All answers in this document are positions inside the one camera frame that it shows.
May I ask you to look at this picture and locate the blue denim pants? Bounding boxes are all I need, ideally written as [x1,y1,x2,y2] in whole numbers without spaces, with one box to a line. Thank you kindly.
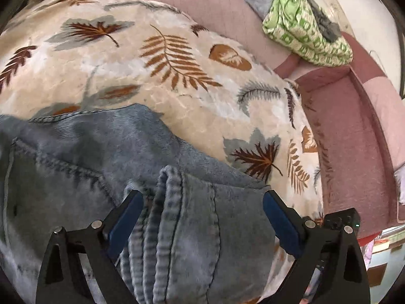
[1,104,275,303]

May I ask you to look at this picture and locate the dark grey small cloth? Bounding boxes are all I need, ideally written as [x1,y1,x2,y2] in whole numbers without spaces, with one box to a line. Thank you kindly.
[307,0,341,43]

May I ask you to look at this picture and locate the green patterned cloth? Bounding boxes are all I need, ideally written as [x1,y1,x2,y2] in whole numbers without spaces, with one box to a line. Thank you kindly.
[262,0,353,67]

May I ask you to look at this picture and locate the cream leaf-print blanket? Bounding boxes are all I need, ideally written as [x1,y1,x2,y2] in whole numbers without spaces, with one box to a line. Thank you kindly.
[0,0,327,304]

